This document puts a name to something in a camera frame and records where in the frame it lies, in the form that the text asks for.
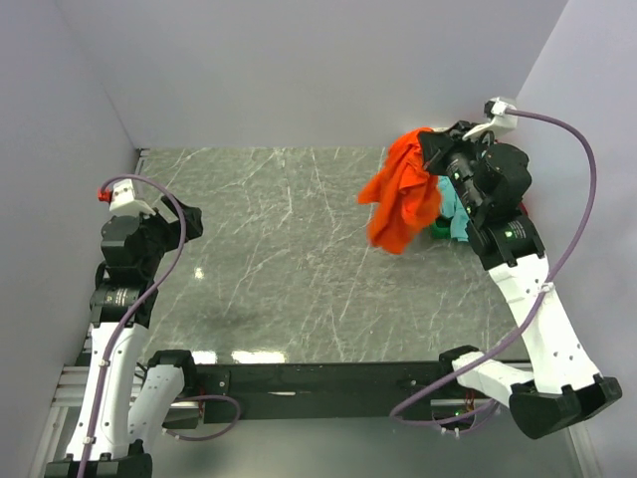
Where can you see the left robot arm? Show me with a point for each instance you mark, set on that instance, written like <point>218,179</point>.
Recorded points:
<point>118,425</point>

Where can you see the green t shirt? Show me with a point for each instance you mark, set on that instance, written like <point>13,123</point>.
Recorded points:
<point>441,228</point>

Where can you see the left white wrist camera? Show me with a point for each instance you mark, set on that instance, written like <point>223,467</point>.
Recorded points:
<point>123,200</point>

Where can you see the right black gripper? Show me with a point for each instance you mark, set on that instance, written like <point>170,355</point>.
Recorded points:
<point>440,154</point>

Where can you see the orange t shirt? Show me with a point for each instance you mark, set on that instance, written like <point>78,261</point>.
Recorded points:
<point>406,196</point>

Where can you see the aluminium frame rail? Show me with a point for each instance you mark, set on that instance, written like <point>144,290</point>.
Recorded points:
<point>61,418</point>

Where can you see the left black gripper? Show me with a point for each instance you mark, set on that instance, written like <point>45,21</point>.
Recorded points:
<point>166,225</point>

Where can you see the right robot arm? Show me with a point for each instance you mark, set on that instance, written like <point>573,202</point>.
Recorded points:
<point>564,386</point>

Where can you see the black base beam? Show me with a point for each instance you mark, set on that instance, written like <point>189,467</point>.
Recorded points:
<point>267,391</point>

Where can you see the teal t shirt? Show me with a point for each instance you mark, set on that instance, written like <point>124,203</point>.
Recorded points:
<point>452,208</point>

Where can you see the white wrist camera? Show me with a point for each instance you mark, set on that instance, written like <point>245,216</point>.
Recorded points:
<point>499,119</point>
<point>123,200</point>

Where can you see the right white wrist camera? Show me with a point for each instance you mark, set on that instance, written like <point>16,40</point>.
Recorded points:
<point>499,119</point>

